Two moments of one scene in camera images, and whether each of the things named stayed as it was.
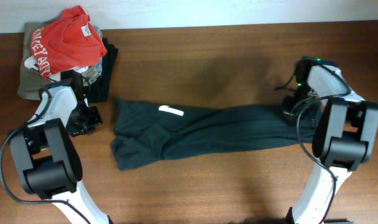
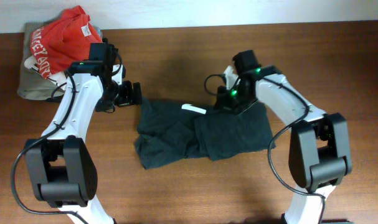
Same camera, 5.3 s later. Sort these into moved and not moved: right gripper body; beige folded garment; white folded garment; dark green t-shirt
Moved: right gripper body; dark green t-shirt
Not moved: white folded garment; beige folded garment
